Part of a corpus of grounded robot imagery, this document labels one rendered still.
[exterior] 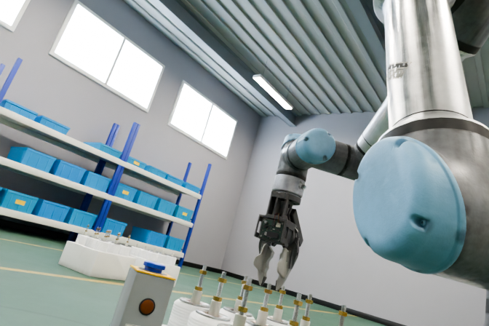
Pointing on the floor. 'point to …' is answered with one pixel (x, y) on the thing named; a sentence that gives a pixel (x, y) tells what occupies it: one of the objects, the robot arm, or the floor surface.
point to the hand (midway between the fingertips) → (271, 281)
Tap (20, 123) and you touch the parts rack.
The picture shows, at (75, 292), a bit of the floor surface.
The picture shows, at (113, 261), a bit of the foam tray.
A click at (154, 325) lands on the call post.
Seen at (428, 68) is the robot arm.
